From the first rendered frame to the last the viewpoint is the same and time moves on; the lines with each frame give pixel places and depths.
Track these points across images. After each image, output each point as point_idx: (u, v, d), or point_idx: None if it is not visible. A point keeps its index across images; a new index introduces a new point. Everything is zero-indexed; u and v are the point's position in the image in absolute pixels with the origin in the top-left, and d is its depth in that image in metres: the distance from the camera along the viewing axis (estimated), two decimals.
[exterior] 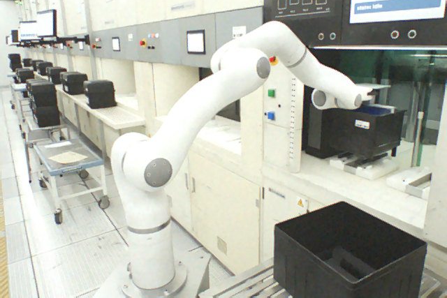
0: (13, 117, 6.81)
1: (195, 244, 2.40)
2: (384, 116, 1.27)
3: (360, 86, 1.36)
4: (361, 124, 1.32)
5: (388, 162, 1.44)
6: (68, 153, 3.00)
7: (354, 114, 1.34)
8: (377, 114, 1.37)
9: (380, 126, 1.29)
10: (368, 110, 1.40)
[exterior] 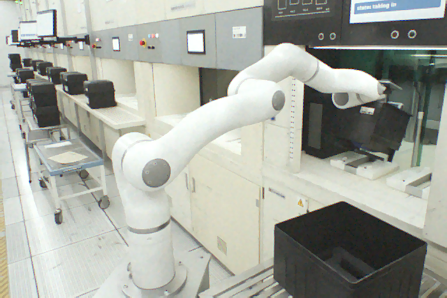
0: (13, 117, 6.81)
1: (195, 244, 2.40)
2: (390, 105, 1.28)
3: None
4: (366, 110, 1.32)
5: (389, 162, 1.44)
6: (68, 153, 3.00)
7: None
8: None
9: (384, 115, 1.29)
10: None
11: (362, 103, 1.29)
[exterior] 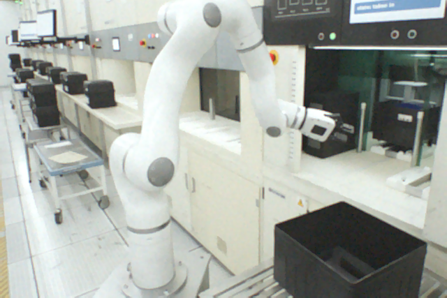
0: (13, 117, 6.81)
1: (195, 244, 2.40)
2: None
3: (401, 84, 1.54)
4: (404, 118, 1.49)
5: (424, 148, 1.61)
6: (68, 153, 3.00)
7: (397, 109, 1.51)
8: (416, 109, 1.54)
9: None
10: (408, 105, 1.57)
11: (295, 120, 1.10)
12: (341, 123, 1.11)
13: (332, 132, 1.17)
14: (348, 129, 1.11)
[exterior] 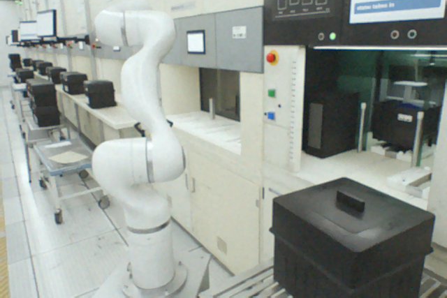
0: (13, 117, 6.81)
1: (195, 244, 2.40)
2: None
3: (401, 84, 1.54)
4: (404, 118, 1.49)
5: (424, 148, 1.61)
6: (68, 153, 3.00)
7: (397, 109, 1.51)
8: (416, 109, 1.54)
9: None
10: (408, 105, 1.57)
11: None
12: None
13: None
14: None
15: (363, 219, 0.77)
